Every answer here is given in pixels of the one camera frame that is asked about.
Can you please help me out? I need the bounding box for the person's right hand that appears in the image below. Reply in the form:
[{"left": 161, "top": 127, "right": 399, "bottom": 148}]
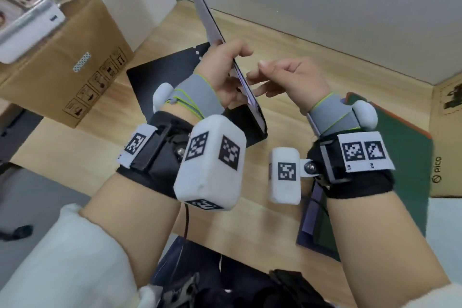
[{"left": 246, "top": 57, "right": 356, "bottom": 137}]

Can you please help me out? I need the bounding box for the person's left hand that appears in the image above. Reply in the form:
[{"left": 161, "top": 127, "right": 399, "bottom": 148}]
[{"left": 173, "top": 38, "right": 255, "bottom": 119}]

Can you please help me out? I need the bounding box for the black folder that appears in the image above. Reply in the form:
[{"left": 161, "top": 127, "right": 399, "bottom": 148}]
[{"left": 126, "top": 0, "right": 269, "bottom": 148}]

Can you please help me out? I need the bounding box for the green folder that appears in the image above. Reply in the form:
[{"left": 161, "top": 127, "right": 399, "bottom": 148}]
[{"left": 314, "top": 91, "right": 434, "bottom": 262}]

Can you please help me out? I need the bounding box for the light blue folder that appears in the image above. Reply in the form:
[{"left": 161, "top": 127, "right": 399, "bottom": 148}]
[{"left": 296, "top": 178, "right": 327, "bottom": 247}]

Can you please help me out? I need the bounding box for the person's left forearm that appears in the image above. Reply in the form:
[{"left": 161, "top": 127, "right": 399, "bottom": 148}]
[{"left": 79, "top": 170, "right": 181, "bottom": 289}]

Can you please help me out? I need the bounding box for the person's right forearm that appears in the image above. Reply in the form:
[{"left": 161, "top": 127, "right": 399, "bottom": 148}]
[{"left": 326, "top": 194, "right": 452, "bottom": 308}]

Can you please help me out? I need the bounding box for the white wristband ball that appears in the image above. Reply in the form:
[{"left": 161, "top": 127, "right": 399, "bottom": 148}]
[
  {"left": 151, "top": 82, "right": 177, "bottom": 114},
  {"left": 350, "top": 99, "right": 379, "bottom": 131}
]

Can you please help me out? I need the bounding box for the tall white box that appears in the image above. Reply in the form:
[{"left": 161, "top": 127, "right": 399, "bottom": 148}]
[{"left": 77, "top": 0, "right": 178, "bottom": 53}]

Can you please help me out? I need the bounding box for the small-logo cardboard box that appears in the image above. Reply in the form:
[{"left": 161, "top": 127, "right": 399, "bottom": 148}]
[{"left": 429, "top": 73, "right": 462, "bottom": 198}]

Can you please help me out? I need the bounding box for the cardboard box with pictograms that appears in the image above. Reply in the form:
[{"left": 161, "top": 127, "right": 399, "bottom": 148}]
[{"left": 0, "top": 0, "right": 135, "bottom": 129}]

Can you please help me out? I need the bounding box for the white electronic device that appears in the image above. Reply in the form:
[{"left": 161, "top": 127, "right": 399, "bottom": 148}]
[{"left": 0, "top": 0, "right": 67, "bottom": 65}]

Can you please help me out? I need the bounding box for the black waist harness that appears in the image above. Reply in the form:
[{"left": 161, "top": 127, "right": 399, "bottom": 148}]
[{"left": 158, "top": 269, "right": 325, "bottom": 308}]

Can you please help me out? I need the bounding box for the white sleeve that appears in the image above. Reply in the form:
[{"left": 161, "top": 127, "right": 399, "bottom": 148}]
[{"left": 0, "top": 203, "right": 159, "bottom": 308}]

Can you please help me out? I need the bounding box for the small black device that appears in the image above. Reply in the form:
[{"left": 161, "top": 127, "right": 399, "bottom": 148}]
[{"left": 0, "top": 224, "right": 33, "bottom": 242}]

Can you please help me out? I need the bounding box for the black wrist strap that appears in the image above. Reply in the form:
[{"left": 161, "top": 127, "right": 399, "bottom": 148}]
[
  {"left": 307, "top": 130, "right": 396, "bottom": 200},
  {"left": 115, "top": 111, "right": 197, "bottom": 200}
]

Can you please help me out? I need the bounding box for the black cable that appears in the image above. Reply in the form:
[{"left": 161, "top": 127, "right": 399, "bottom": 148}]
[
  {"left": 307, "top": 195, "right": 329, "bottom": 217},
  {"left": 182, "top": 201, "right": 190, "bottom": 244}
]

